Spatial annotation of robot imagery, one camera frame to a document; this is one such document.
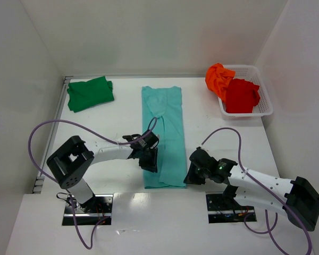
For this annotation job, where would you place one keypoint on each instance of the orange t shirt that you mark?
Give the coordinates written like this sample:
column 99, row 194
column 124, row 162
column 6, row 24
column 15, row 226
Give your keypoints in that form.
column 218, row 78

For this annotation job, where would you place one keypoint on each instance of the teal t shirt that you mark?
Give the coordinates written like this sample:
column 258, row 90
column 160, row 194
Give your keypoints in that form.
column 166, row 105

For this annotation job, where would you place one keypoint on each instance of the red t shirt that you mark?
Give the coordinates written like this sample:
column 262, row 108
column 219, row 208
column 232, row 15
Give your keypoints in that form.
column 241, row 97

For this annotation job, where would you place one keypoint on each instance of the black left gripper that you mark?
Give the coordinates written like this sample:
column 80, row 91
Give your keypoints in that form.
column 149, row 160

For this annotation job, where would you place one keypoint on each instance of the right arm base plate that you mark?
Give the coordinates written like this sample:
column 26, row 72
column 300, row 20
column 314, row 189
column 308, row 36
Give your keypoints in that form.
column 220, row 211

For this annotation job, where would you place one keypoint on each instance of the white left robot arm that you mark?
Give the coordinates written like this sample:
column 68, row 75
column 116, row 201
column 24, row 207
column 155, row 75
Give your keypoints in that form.
column 72, row 159

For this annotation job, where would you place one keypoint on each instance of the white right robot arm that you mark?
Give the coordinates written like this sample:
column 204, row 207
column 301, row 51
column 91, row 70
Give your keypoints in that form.
column 296, row 199

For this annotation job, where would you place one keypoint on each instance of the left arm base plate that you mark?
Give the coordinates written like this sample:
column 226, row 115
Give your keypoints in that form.
column 101, row 211

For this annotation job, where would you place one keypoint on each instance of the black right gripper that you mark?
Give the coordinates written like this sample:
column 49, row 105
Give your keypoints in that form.
column 192, row 172

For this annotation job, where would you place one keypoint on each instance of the green folded t shirt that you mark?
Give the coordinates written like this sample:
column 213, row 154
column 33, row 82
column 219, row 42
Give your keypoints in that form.
column 84, row 95

